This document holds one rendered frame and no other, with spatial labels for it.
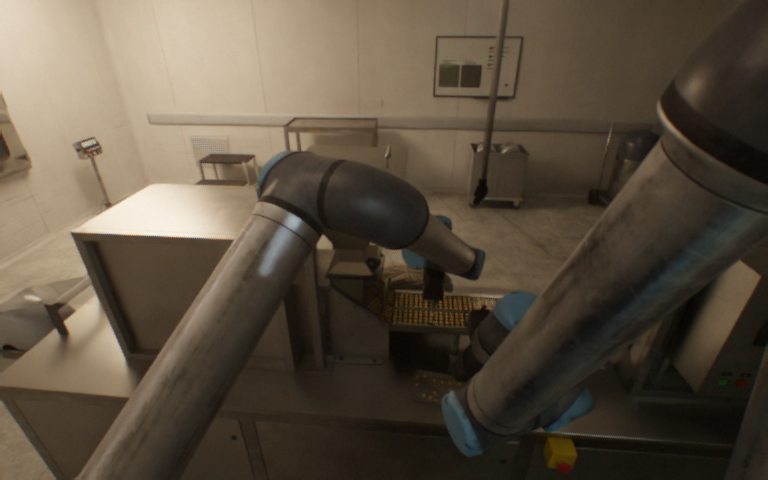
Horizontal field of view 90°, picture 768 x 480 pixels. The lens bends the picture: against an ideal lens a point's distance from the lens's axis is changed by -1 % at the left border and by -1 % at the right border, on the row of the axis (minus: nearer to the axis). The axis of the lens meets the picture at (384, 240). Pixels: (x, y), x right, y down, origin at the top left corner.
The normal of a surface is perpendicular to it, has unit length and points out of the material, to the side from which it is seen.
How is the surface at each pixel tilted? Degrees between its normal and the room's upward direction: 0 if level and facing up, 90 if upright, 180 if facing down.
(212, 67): 90
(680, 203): 93
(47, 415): 90
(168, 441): 66
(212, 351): 56
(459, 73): 90
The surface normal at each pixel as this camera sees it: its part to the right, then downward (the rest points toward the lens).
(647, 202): -0.96, 0.10
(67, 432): -0.09, 0.47
